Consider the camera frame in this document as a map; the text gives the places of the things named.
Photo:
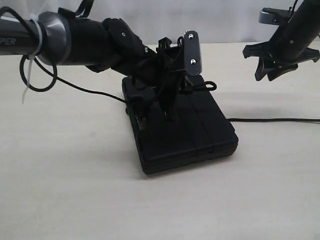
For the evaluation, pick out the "black plastic carrying case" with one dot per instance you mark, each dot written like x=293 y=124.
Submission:
x=199 y=132

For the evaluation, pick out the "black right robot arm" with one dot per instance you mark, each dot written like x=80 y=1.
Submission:
x=297 y=28

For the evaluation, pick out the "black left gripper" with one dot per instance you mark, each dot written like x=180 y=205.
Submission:
x=160 y=75

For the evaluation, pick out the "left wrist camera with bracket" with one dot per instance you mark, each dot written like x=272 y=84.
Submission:
x=192 y=53

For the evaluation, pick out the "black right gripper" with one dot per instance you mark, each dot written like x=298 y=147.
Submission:
x=283 y=51

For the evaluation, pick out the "white backdrop curtain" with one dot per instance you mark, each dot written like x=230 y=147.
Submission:
x=216 y=21

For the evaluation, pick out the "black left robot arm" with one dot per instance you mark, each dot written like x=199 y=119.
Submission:
x=70 y=38

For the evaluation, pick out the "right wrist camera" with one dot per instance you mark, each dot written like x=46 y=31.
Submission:
x=274 y=16

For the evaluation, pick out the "white zip tie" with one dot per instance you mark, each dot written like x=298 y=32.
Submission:
x=31 y=62

